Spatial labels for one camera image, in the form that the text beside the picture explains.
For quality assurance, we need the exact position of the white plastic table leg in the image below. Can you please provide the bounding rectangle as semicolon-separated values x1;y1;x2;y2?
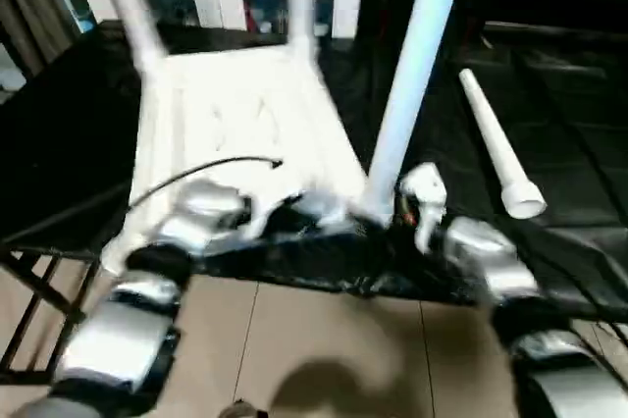
100;0;171;80
362;0;473;226
458;69;548;220
288;0;323;64

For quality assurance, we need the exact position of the black plastic mat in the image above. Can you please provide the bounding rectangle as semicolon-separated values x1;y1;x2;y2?
0;20;628;326

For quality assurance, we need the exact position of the grey robot torso piece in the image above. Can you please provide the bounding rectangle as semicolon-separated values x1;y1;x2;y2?
220;400;269;418

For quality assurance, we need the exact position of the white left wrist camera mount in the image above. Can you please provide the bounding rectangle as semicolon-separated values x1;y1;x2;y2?
235;191;281;242

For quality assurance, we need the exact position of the black folding table frame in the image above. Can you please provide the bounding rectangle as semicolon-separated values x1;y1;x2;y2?
0;235;107;380

